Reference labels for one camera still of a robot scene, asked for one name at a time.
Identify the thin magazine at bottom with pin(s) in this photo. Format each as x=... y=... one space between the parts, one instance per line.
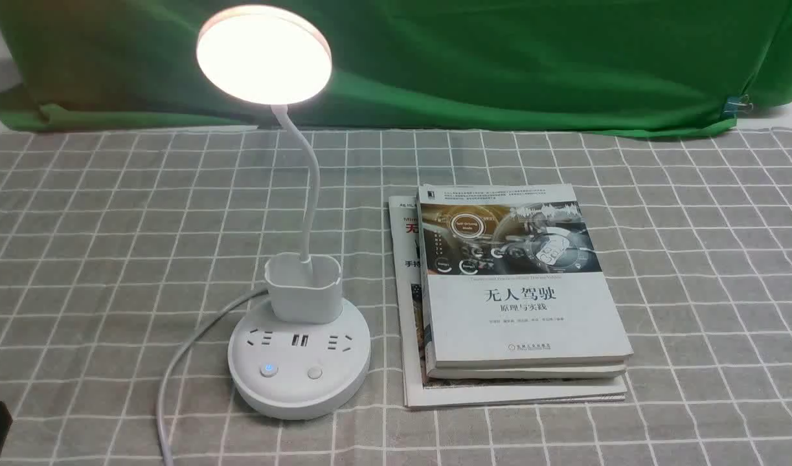
x=422 y=394

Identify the blue binder clip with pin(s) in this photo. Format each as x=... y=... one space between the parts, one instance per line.
x=737 y=106

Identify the grey checked tablecloth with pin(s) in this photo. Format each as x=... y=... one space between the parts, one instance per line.
x=114 y=246

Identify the green backdrop cloth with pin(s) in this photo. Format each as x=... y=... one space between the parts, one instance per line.
x=634 y=68

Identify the white book under textbook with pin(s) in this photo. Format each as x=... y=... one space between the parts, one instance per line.
x=571 y=371

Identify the white self-driving textbook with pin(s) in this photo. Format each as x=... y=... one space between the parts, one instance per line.
x=511 y=279

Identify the white desk lamp with sockets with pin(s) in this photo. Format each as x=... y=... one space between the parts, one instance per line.
x=305 y=350

